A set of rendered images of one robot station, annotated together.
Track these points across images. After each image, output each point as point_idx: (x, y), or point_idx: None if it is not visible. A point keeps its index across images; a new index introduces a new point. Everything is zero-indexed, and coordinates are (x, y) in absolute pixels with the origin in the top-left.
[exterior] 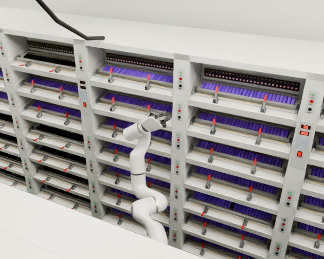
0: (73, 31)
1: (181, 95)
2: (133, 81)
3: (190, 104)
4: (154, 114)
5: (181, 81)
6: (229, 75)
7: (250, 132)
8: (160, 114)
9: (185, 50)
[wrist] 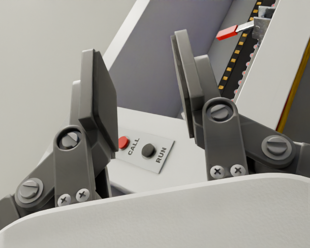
0: None
1: (197, 160)
2: None
3: (262, 123)
4: (22, 182)
5: (133, 142)
6: (236, 73)
7: None
8: (76, 112)
9: None
